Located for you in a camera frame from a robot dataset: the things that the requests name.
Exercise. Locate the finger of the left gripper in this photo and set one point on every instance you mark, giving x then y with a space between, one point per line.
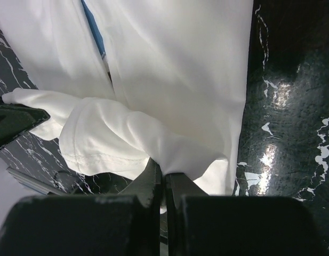
16 120

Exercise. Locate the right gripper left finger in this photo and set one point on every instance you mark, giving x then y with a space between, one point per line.
105 224

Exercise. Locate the white printed t shirt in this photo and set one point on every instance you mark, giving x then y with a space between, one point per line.
128 81

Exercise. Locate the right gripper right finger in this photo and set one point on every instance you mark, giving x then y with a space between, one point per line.
199 224

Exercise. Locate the black marble pattern mat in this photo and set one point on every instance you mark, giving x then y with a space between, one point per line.
284 142

